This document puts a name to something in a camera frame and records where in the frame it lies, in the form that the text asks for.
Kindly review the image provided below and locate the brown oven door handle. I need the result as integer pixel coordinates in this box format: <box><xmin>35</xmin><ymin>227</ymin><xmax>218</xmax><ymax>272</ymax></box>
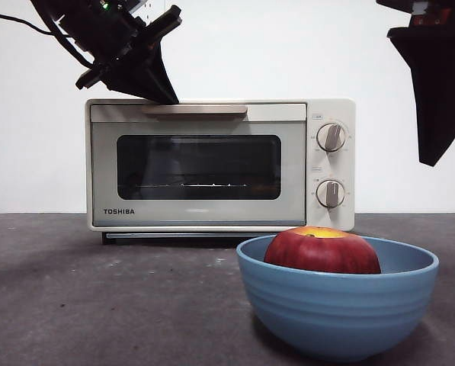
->
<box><xmin>141</xmin><ymin>104</ymin><xmax>248</xmax><ymax>121</ymax></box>

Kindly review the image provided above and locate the glass oven door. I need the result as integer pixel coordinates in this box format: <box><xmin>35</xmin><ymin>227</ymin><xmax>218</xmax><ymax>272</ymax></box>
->
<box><xmin>90</xmin><ymin>103</ymin><xmax>307</xmax><ymax>226</ymax></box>

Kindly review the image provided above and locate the red apple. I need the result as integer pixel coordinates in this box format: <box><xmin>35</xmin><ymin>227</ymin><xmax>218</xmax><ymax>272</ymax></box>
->
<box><xmin>264</xmin><ymin>226</ymin><xmax>383</xmax><ymax>275</ymax></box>

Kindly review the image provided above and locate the blue bowl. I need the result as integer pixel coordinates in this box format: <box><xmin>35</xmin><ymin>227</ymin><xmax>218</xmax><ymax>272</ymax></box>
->
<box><xmin>236</xmin><ymin>234</ymin><xmax>441</xmax><ymax>363</ymax></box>

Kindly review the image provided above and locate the cream Toshiba toaster oven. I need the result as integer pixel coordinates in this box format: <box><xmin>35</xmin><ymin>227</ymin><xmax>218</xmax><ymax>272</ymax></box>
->
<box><xmin>85</xmin><ymin>98</ymin><xmax>356</xmax><ymax>246</ymax></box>

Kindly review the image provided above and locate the cream temperature knob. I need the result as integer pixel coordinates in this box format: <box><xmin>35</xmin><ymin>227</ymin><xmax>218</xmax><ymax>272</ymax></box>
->
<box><xmin>316</xmin><ymin>122</ymin><xmax>346</xmax><ymax>153</ymax></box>

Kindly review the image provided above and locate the cream timer knob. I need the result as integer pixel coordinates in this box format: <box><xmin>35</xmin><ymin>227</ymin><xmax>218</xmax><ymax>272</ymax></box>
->
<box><xmin>316</xmin><ymin>178</ymin><xmax>345</xmax><ymax>209</ymax></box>

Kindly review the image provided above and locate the black cable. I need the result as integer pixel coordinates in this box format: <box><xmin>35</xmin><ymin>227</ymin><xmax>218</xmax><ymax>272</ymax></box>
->
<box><xmin>0</xmin><ymin>8</ymin><xmax>74</xmax><ymax>39</ymax></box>
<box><xmin>29</xmin><ymin>0</ymin><xmax>97</xmax><ymax>66</ymax></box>

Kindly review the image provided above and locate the metal wire oven rack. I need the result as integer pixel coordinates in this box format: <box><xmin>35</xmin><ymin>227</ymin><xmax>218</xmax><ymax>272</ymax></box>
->
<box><xmin>135</xmin><ymin>182</ymin><xmax>249</xmax><ymax>189</ymax></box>

